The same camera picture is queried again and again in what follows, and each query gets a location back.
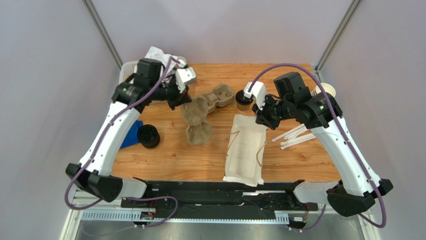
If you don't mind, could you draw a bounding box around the crumpled white paper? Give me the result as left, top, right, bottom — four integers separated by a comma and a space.
144, 46, 187, 75

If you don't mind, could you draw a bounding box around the cardboard cup carrier tray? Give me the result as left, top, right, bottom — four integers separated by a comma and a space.
201, 83, 235, 114

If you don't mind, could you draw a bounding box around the white plastic basket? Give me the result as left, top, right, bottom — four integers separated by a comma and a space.
118, 60, 139, 84

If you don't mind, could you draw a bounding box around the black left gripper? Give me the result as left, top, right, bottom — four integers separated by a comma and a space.
150, 75, 193, 111

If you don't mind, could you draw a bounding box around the brown paper coffee cup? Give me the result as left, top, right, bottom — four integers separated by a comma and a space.
236, 102, 252, 113

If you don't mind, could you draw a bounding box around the stack of paper cups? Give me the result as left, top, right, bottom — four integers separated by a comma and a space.
311, 83, 336, 97

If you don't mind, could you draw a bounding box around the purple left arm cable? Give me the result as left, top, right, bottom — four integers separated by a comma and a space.
64, 55, 187, 229

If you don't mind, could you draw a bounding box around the brown paper bag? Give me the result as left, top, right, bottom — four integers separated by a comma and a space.
223, 114, 268, 187

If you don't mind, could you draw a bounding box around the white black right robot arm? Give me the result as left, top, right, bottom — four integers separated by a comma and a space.
243, 72, 393, 217

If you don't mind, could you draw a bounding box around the aluminium frame rail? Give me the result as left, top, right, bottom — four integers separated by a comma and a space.
61, 198, 380, 240

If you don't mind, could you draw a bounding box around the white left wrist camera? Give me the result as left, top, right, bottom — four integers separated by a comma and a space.
175, 67, 197, 93

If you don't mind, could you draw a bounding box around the white wrapped straw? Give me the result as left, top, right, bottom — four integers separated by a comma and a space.
280, 133, 316, 150
271, 124, 306, 142

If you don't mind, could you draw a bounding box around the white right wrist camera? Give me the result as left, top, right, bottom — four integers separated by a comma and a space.
243, 81, 268, 111

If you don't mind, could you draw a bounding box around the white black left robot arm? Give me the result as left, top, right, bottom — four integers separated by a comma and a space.
64, 56, 197, 208

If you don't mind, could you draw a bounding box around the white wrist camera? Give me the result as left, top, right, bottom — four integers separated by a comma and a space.
243, 81, 268, 111
175, 67, 197, 93

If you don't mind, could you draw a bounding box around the black plastic cup lid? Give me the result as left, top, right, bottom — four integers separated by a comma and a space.
235, 90, 251, 106

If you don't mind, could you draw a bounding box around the blue folded cloth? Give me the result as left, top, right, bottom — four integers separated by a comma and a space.
119, 120, 144, 150

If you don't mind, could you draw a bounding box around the single cardboard cup carrier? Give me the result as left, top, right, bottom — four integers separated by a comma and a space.
180, 95, 212, 145

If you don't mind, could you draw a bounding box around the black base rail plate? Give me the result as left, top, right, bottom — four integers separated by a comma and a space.
120, 181, 320, 220

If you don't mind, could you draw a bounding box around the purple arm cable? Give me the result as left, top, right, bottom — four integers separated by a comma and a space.
246, 63, 388, 233
64, 55, 187, 229

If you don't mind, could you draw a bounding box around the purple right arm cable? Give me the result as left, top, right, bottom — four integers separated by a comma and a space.
246, 63, 388, 233

